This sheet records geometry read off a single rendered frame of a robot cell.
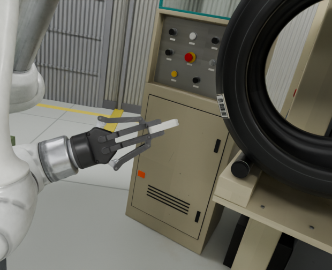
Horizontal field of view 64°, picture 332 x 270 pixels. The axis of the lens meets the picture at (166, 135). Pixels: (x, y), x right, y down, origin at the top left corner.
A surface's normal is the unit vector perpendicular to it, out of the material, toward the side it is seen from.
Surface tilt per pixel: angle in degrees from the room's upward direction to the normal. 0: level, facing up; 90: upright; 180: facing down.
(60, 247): 0
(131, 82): 90
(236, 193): 90
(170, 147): 90
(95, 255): 0
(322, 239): 0
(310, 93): 90
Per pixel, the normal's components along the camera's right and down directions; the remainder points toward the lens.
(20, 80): 0.76, 0.27
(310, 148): -0.43, 0.08
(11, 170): 0.75, -0.53
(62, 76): 0.01, 0.37
